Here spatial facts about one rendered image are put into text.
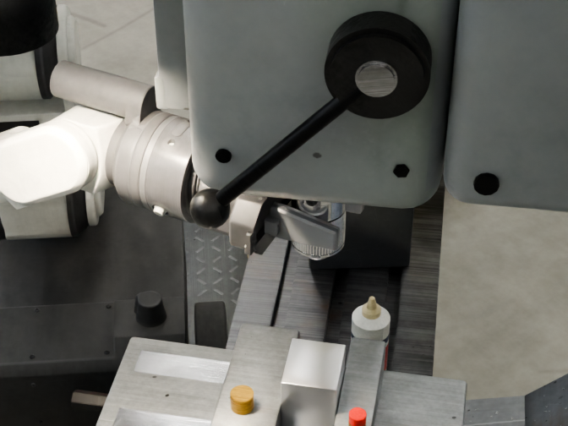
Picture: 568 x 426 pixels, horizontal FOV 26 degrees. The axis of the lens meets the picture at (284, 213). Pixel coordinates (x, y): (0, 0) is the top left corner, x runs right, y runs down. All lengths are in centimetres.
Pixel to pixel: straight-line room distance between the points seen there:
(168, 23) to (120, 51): 273
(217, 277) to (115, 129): 117
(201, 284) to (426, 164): 137
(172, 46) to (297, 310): 54
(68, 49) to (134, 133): 62
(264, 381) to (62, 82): 34
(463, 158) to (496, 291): 199
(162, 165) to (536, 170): 35
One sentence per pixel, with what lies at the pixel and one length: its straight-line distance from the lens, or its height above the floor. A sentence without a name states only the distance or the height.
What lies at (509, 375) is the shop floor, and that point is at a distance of 266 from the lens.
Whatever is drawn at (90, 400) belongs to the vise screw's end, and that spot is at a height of 97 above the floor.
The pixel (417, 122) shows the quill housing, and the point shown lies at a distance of 87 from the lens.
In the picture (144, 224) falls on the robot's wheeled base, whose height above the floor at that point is 57.
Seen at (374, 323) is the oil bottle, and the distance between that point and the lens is 128.
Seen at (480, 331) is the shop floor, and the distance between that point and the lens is 274.
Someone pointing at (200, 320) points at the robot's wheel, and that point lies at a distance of 187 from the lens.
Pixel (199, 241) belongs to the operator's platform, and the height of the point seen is 40.
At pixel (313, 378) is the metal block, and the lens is 115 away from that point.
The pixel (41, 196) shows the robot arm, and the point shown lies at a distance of 112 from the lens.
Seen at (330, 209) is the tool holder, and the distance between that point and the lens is 102.
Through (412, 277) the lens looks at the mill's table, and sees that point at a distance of 147.
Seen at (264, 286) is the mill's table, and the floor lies 92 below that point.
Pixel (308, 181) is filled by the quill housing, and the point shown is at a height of 134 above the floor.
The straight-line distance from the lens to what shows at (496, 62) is 82.
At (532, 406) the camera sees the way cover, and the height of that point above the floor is 88.
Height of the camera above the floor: 189
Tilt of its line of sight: 39 degrees down
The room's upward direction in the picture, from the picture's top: straight up
